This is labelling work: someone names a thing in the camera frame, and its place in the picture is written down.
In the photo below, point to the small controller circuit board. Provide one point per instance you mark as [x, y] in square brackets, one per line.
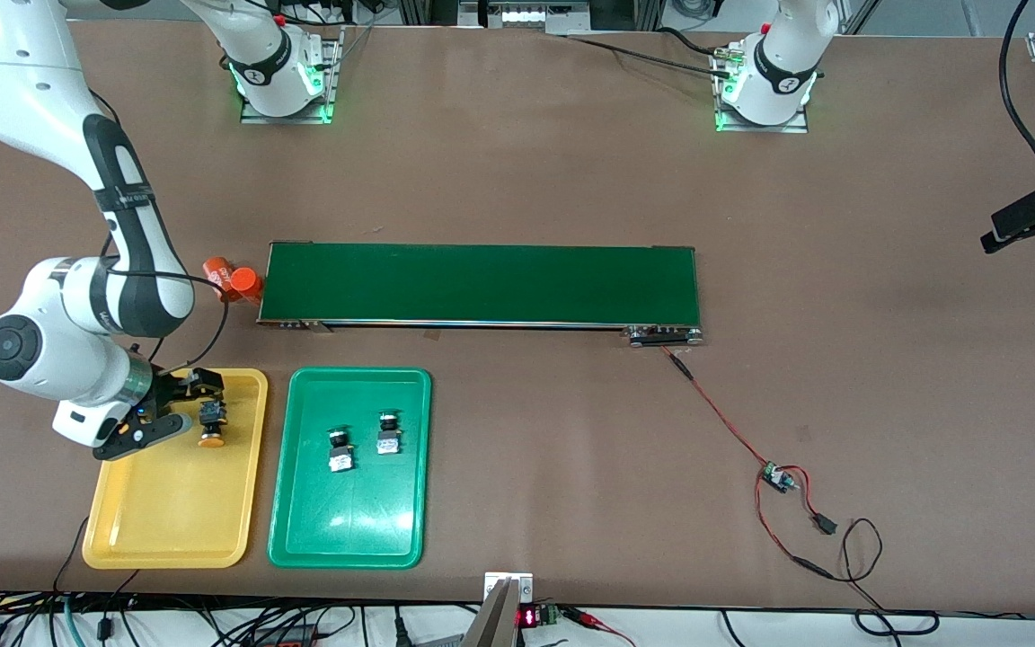
[778, 476]

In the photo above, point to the yellow plastic tray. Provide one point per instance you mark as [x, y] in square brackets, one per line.
[176, 503]

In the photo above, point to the green plastic tray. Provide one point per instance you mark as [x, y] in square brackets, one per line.
[351, 512]

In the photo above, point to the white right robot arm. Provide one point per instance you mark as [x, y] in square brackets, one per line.
[23, 72]

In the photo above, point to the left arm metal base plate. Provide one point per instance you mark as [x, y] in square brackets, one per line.
[769, 128]

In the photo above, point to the small metal table bracket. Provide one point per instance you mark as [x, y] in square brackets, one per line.
[522, 584]

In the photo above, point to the red black power lead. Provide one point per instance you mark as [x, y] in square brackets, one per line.
[827, 524]

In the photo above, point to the grey metal pole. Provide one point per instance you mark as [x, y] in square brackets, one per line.
[490, 624]

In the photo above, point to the yellow push button switch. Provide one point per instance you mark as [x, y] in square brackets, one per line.
[212, 429]

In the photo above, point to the green push button switch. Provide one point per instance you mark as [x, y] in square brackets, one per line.
[389, 436]
[340, 452]

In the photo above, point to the red clip lead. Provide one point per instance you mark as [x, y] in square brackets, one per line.
[594, 618]

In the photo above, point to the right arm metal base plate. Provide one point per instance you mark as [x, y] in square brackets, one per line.
[331, 81]

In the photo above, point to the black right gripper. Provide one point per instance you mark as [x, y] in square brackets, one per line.
[169, 387]

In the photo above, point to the aluminium frame rack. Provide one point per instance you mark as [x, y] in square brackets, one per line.
[526, 13]

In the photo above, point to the red digit display module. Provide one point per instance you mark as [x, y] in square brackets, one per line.
[531, 617]

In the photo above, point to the green conveyor belt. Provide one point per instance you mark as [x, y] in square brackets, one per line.
[482, 283]

